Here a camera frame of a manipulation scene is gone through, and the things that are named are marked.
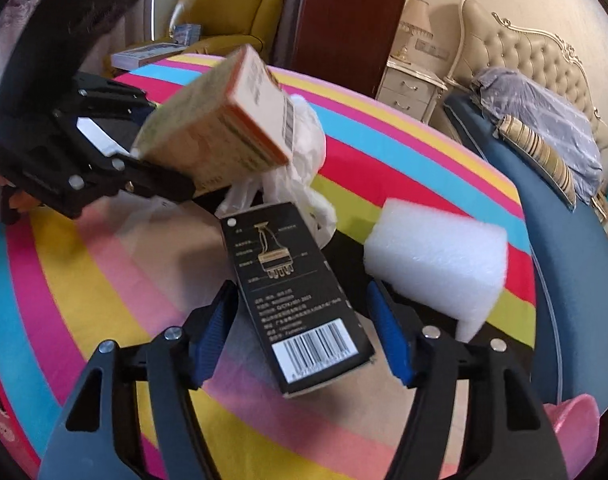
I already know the beige orange cardboard box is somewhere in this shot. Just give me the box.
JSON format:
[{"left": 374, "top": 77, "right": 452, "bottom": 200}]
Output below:
[{"left": 132, "top": 46, "right": 294, "bottom": 196}]

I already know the pink trash bin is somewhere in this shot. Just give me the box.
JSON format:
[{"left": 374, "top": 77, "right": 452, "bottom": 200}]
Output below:
[{"left": 543, "top": 393, "right": 600, "bottom": 479}]

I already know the small book on armchair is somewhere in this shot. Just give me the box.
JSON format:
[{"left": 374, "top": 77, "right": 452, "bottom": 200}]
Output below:
[{"left": 170, "top": 23, "right": 202, "bottom": 47}]

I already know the bed with blue sheet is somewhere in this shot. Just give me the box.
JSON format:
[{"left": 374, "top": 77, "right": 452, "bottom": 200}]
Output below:
[{"left": 443, "top": 92, "right": 608, "bottom": 411}]

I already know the yellow leather armchair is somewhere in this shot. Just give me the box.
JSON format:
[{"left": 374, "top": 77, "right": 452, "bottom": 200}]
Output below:
[{"left": 103, "top": 0, "right": 289, "bottom": 79}]

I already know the clear plastic bag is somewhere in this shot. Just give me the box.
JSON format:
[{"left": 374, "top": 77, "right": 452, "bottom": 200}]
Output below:
[{"left": 215, "top": 94, "right": 337, "bottom": 248}]

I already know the white foam block right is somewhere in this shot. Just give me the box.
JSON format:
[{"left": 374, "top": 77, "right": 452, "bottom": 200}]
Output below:
[{"left": 363, "top": 198, "right": 509, "bottom": 342}]

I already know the black product box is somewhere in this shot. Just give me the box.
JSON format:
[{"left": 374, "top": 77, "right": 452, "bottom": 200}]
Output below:
[{"left": 220, "top": 203, "right": 375, "bottom": 398}]

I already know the brown striped cushion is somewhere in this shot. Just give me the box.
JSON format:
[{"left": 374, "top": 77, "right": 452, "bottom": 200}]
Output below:
[{"left": 494, "top": 115, "right": 577, "bottom": 211}]

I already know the dark wooden wardrobe panel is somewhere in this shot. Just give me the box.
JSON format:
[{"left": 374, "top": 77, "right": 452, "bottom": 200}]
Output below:
[{"left": 291, "top": 0, "right": 406, "bottom": 98}]

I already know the white bedside table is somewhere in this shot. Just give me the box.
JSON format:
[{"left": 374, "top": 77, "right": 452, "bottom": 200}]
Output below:
[{"left": 377, "top": 56, "right": 448, "bottom": 124}]

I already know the beige table lamp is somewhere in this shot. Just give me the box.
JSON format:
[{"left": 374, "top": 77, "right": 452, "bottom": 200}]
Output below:
[{"left": 392, "top": 0, "right": 434, "bottom": 62}]

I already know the beige tufted headboard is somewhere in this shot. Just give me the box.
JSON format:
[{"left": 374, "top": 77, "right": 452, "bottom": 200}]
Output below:
[{"left": 445, "top": 0, "right": 608, "bottom": 150}]

